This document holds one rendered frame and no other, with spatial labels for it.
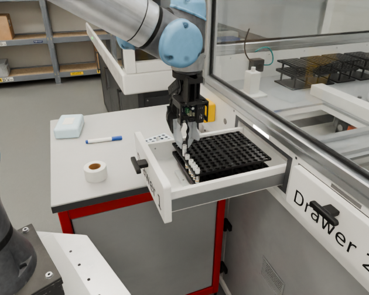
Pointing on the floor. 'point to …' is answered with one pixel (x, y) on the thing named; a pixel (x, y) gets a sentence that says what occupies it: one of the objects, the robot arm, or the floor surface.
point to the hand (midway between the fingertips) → (183, 142)
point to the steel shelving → (45, 71)
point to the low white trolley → (134, 209)
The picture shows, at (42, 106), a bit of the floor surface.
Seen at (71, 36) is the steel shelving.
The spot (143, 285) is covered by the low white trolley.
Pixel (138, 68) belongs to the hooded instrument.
